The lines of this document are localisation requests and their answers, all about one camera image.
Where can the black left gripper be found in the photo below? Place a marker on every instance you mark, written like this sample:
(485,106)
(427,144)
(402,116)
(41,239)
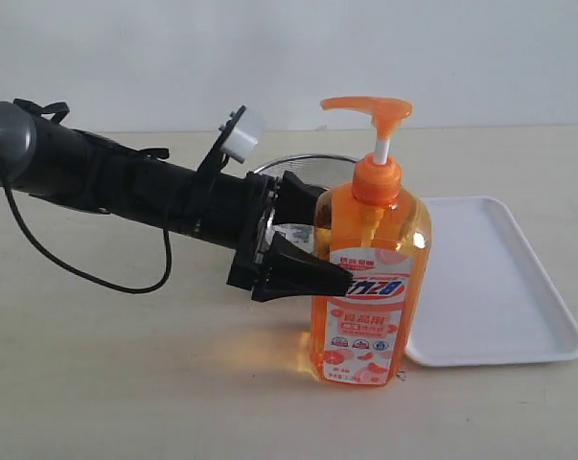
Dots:
(233,212)

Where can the orange pump soap bottle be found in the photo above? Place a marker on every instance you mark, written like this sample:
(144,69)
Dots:
(381,233)

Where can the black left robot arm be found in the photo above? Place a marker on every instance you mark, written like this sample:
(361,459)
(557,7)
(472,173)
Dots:
(83,171)

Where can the small stainless steel bowl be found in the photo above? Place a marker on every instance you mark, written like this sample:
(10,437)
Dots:
(298,234)

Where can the steel mesh colander basket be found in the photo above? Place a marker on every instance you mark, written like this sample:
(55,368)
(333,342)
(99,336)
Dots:
(321,169)

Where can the white rectangular plastic tray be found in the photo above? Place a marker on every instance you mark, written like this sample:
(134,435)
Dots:
(486,298)

